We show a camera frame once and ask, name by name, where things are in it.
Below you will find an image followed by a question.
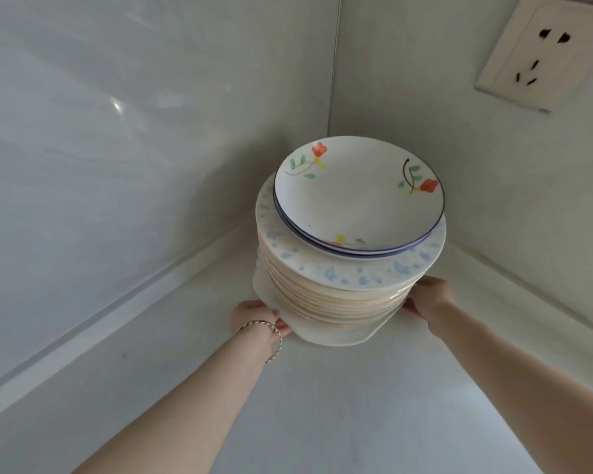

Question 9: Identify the person's right forearm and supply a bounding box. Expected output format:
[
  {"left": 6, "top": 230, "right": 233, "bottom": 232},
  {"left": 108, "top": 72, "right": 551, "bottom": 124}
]
[{"left": 426, "top": 300, "right": 593, "bottom": 474}]

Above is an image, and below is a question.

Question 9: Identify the floral blue-rimmed white plate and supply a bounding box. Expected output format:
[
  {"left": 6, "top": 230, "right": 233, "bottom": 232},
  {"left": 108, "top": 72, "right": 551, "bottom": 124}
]
[
  {"left": 273, "top": 135, "right": 446, "bottom": 255},
  {"left": 272, "top": 190, "right": 438, "bottom": 259}
]

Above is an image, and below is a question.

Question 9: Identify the person's left hand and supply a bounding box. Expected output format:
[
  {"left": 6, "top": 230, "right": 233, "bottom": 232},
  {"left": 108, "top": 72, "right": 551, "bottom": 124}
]
[{"left": 230, "top": 300, "right": 293, "bottom": 342}]

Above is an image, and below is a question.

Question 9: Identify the stack of cream white plates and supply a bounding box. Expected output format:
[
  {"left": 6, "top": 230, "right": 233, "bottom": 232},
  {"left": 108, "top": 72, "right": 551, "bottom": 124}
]
[{"left": 251, "top": 237, "right": 418, "bottom": 347}]

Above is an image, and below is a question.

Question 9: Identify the person's right hand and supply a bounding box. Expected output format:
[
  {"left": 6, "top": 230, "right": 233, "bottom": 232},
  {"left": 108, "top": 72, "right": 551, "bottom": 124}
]
[{"left": 401, "top": 276, "right": 457, "bottom": 322}]

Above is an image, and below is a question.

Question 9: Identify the white wall power socket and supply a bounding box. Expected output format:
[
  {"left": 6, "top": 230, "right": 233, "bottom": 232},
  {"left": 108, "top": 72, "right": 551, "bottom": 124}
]
[{"left": 474, "top": 0, "right": 593, "bottom": 114}]

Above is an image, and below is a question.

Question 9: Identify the person's left forearm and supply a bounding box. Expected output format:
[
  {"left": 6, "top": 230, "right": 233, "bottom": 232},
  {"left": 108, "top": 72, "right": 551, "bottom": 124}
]
[{"left": 71, "top": 323, "right": 283, "bottom": 474}]

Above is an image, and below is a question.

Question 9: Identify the blue speckled white plate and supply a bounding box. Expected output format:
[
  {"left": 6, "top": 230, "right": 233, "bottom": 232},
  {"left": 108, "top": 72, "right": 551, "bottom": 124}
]
[{"left": 255, "top": 172, "right": 448, "bottom": 293}]

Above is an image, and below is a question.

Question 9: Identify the thin silver bracelet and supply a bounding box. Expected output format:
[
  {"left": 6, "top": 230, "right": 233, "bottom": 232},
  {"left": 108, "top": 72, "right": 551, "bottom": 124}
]
[{"left": 235, "top": 320, "right": 283, "bottom": 365}]

